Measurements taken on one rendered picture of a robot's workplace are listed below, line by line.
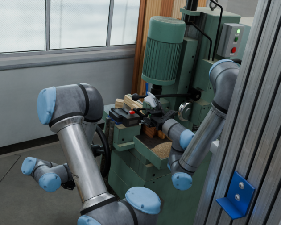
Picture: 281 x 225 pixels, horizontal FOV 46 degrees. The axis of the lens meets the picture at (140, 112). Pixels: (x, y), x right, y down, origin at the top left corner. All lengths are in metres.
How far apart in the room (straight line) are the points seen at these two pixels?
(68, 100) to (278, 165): 0.65
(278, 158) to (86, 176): 0.55
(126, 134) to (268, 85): 1.00
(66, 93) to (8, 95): 1.81
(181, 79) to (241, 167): 0.95
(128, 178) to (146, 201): 0.77
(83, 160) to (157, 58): 0.75
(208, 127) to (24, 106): 2.06
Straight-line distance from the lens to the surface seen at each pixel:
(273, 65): 0.77
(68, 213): 2.54
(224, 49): 1.76
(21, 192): 2.73
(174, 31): 1.59
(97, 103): 1.15
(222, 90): 1.15
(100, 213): 1.01
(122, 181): 1.89
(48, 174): 1.37
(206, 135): 1.19
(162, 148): 1.58
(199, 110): 1.75
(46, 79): 2.96
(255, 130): 0.82
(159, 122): 1.40
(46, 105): 1.07
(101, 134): 1.59
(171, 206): 1.99
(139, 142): 1.66
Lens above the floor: 1.74
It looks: 25 degrees down
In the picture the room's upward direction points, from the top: 9 degrees clockwise
